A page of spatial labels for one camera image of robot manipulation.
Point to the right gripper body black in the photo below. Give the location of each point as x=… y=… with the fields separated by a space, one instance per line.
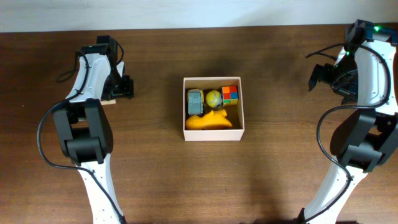
x=342 y=76

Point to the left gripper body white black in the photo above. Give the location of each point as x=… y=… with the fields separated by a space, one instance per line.
x=118 y=87

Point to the grey yellow toy car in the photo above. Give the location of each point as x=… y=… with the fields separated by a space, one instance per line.
x=195 y=101

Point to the colourful puzzle cube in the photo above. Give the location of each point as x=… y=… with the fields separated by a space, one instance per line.
x=230 y=95

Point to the yellow grey ball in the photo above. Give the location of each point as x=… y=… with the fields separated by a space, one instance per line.
x=213 y=99

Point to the pink cardboard box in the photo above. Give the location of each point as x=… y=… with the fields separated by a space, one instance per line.
x=235 y=113

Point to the orange rubber toy animal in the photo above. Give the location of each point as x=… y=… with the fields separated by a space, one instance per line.
x=214 y=120

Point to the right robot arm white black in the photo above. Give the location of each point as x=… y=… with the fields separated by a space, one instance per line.
x=363 y=75

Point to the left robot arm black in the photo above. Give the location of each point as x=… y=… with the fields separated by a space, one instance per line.
x=83 y=129

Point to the white disc with wooden handle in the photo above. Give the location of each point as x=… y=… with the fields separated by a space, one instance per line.
x=108 y=102

